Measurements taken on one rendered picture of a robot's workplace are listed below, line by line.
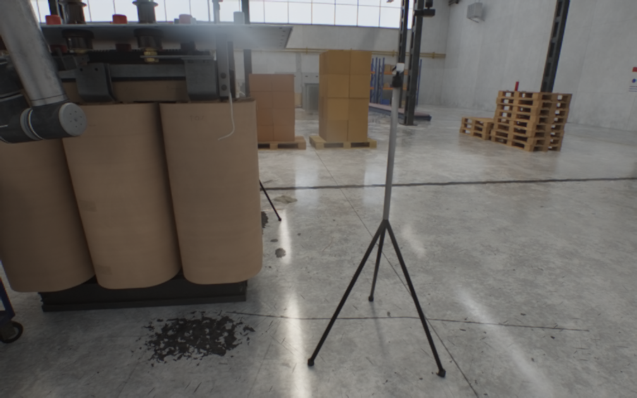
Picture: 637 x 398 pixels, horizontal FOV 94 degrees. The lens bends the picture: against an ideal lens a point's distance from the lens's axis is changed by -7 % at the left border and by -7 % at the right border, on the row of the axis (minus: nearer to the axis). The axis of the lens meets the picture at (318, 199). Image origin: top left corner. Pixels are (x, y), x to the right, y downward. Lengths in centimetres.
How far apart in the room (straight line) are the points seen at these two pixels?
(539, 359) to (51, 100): 214
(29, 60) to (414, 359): 177
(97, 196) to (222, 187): 55
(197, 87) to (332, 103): 474
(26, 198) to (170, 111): 76
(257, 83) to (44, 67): 505
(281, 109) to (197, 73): 467
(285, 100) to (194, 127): 470
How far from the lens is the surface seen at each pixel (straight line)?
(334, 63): 608
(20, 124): 134
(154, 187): 164
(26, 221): 189
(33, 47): 125
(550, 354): 193
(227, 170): 148
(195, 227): 160
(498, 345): 185
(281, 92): 609
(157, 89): 163
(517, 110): 797
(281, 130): 613
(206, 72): 148
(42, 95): 125
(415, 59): 1072
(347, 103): 615
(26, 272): 203
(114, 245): 175
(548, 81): 1344
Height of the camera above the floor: 115
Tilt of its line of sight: 20 degrees down
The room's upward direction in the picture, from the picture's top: 1 degrees clockwise
